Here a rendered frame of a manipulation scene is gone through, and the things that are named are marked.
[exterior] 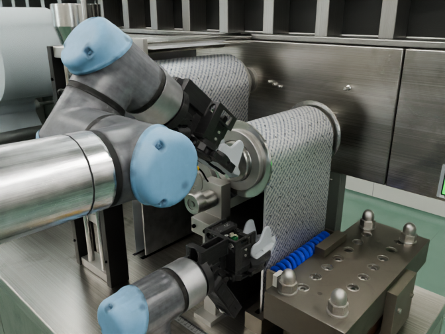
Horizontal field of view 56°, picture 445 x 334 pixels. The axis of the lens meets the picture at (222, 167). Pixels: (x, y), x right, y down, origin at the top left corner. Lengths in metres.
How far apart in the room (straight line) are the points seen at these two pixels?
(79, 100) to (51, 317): 0.61
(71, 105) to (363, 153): 0.69
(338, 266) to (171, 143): 0.58
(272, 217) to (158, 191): 0.45
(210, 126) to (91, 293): 0.56
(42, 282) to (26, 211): 0.79
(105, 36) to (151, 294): 0.34
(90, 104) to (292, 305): 0.48
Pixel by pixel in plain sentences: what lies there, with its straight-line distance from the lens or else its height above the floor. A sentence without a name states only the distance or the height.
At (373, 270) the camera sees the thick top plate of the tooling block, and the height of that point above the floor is 1.03.
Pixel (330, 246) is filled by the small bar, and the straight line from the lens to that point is 0.92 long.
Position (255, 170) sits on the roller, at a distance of 0.74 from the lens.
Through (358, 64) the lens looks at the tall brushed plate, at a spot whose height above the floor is 1.40.
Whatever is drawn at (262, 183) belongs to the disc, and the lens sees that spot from 0.75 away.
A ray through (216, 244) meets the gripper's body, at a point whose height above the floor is 1.16.
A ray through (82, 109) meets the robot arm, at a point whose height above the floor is 1.40.
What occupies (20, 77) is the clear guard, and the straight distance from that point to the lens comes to 1.57.
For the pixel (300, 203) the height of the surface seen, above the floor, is 1.14.
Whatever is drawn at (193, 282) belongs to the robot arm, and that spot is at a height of 1.13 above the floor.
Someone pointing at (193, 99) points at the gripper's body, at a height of 1.39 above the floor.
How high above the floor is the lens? 1.51
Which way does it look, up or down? 20 degrees down
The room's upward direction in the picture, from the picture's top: straight up
